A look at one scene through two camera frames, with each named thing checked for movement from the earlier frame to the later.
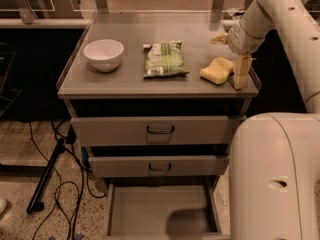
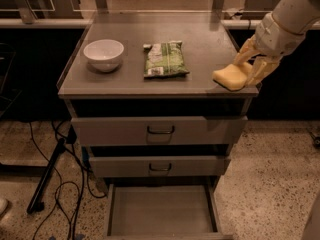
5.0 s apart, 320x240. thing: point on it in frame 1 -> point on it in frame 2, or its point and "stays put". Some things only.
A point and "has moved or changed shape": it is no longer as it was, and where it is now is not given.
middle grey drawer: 155,166 stays put
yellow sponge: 218,71 has moved or changed shape
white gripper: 239,39 -> 275,37
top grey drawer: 153,131 stays put
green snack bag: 164,59 stays put
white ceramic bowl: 103,55 stays put
